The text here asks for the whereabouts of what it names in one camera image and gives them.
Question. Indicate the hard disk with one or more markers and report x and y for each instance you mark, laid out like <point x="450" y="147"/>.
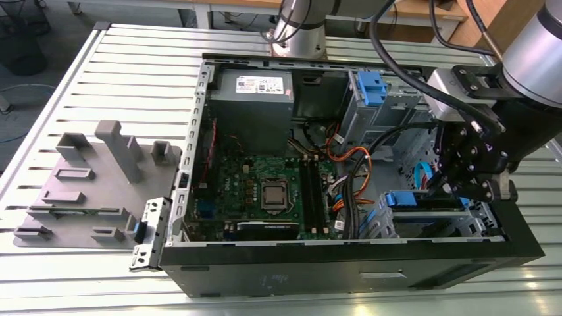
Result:
<point x="399" y="199"/>

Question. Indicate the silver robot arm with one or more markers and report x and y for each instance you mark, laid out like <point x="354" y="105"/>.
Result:
<point x="535" y="49"/>

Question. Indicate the silver disk bay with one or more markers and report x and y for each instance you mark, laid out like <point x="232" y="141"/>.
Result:
<point x="430" y="217"/>

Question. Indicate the silver optical drive cage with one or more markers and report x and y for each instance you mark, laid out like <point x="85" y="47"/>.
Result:
<point x="378" y="118"/>

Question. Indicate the wooden desk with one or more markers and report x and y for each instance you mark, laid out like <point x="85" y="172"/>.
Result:
<point x="408" y="14"/>

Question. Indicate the black RAM slot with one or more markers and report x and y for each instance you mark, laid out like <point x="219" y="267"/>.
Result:
<point x="310" y="193"/>
<point x="319" y="193"/>

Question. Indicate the CPU socket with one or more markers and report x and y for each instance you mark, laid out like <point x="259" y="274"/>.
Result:
<point x="287" y="197"/>

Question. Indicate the silver CPU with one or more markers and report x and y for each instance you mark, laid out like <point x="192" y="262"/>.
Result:
<point x="274" y="195"/>

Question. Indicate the silver power supply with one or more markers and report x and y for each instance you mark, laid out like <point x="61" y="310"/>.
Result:
<point x="249" y="125"/>

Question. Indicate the black PC case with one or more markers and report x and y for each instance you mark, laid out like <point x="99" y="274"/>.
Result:
<point x="307" y="273"/>

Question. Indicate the black graphics card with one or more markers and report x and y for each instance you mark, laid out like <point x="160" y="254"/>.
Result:
<point x="263" y="228"/>

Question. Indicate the green motherboard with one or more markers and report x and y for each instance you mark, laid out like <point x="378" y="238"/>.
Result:
<point x="236" y="171"/>

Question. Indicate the grey parts rack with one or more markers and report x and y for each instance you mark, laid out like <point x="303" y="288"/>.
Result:
<point x="87" y="197"/>

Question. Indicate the green RAM stick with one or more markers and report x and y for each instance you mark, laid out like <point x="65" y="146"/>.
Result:
<point x="83" y="213"/>

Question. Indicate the black office chair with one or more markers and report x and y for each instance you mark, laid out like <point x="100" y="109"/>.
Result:
<point x="21" y="49"/>

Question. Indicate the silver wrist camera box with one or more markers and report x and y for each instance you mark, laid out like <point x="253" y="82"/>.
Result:
<point x="447" y="95"/>

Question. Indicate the silver card retention bracket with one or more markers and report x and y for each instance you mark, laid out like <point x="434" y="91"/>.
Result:
<point x="153" y="210"/>

